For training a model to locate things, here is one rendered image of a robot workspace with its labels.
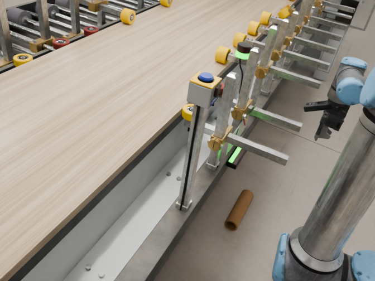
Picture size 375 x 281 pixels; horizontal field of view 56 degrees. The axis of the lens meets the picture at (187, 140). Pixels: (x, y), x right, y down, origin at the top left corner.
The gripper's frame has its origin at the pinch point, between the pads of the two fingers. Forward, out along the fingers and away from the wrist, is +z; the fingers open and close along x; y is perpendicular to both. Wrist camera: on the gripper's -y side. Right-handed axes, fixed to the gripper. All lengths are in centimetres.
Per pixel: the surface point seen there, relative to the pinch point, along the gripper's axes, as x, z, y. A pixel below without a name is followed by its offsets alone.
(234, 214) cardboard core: 9, 75, -24
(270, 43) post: 19.2, -26.1, -33.2
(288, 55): 48, -12, -28
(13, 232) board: -103, -7, -59
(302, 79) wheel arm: 23.5, -12.7, -15.0
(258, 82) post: 19.2, -5.9, -33.8
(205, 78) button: -57, -40, -33
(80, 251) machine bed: -87, 16, -54
